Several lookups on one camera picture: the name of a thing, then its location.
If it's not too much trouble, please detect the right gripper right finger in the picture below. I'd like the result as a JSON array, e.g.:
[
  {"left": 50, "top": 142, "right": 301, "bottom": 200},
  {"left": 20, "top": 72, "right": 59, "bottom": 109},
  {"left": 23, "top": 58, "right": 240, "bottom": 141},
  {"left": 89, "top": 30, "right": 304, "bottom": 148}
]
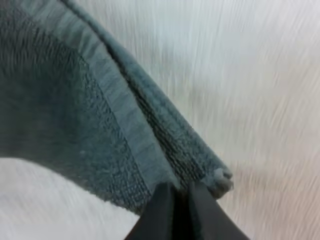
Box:
[{"left": 187, "top": 181, "right": 251, "bottom": 240}]

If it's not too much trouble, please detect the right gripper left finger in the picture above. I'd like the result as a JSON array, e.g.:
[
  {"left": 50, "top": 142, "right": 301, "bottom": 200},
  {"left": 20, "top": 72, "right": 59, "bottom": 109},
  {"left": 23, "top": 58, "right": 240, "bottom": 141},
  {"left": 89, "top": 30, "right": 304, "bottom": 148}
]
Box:
[{"left": 130, "top": 182, "right": 184, "bottom": 240}]

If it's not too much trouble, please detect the grey-green towel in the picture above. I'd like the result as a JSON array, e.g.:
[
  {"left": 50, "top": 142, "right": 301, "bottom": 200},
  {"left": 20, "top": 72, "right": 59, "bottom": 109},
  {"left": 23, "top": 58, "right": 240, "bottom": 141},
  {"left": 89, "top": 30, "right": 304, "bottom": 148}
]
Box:
[{"left": 0, "top": 0, "right": 235, "bottom": 211}]

